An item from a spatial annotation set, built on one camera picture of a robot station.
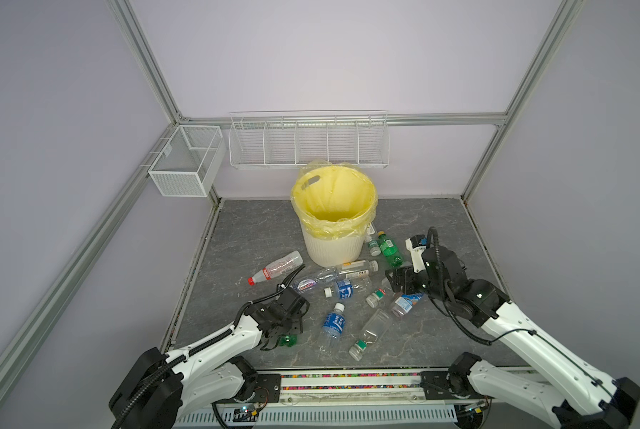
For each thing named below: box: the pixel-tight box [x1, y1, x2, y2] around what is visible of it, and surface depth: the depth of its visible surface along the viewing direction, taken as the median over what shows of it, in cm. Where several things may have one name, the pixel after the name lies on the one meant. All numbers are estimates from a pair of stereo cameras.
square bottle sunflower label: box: [365, 287, 388, 309], surface depth 89 cm
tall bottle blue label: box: [318, 302, 346, 362], surface depth 81 cm
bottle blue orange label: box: [391, 292, 425, 317], surface depth 85 cm
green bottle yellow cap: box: [377, 230, 404, 268], surface depth 101 cm
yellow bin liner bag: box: [290, 161, 379, 241], surface depth 91 cm
